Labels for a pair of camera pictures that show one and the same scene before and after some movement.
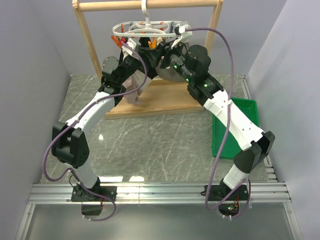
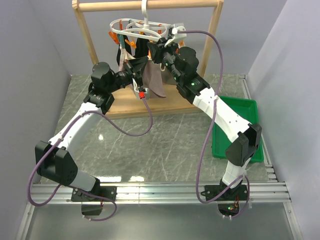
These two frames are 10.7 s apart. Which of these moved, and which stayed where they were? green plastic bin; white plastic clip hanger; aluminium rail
Moved: white plastic clip hanger
Stayed: aluminium rail; green plastic bin
